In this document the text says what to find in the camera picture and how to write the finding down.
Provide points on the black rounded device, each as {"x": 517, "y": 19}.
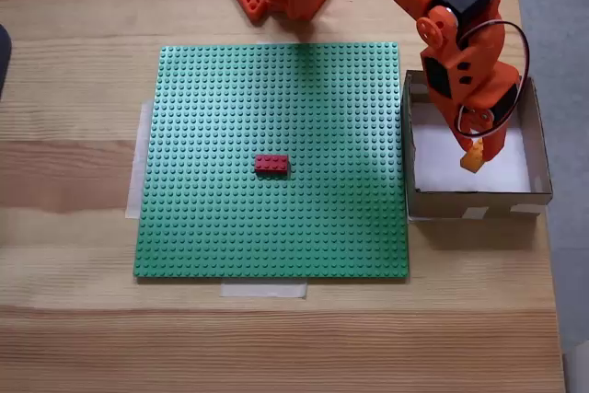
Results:
{"x": 4, "y": 61}

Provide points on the open cardboard box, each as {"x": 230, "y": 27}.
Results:
{"x": 478, "y": 209}

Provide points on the green lego baseplate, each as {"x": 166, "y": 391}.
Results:
{"x": 276, "y": 227}

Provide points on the red lego block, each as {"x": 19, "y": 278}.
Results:
{"x": 272, "y": 165}

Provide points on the white paper sheet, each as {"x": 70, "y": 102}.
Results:
{"x": 437, "y": 163}

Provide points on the wide masking tape strip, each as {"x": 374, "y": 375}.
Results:
{"x": 135, "y": 172}

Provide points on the yellow lego block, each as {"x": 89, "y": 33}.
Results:
{"x": 473, "y": 159}

